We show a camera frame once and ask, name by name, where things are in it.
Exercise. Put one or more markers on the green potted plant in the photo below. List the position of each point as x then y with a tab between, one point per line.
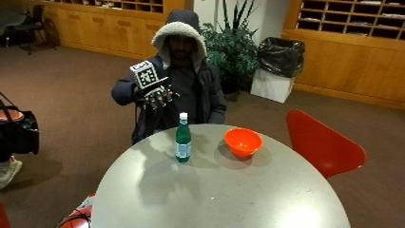
229	47

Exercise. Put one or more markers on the white bin with black bag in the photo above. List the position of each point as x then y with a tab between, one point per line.
276	68

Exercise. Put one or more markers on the green glass bottle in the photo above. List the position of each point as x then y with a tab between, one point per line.
183	141

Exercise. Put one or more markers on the white cube of black markers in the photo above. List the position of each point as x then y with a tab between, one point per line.
144	75

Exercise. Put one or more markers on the wooden cabinet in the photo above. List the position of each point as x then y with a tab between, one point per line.
109	33

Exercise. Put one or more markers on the orange plastic bowl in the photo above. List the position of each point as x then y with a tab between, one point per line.
243	141

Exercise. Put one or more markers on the wooden pigeonhole shelf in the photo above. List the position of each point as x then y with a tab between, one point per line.
352	17
113	4

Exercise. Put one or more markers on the black bag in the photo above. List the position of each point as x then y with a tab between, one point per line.
19	129

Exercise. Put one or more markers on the the person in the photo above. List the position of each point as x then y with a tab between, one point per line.
185	72

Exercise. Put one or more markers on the black chair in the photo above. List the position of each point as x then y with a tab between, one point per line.
31	23

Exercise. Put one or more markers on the red chair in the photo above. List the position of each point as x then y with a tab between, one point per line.
78	215
320	145

